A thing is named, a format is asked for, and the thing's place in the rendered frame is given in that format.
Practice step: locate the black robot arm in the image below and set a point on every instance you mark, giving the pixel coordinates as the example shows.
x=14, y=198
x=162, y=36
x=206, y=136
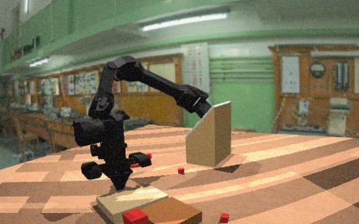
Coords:
x=100, y=126

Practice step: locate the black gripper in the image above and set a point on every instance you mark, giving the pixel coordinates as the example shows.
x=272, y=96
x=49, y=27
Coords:
x=117, y=166

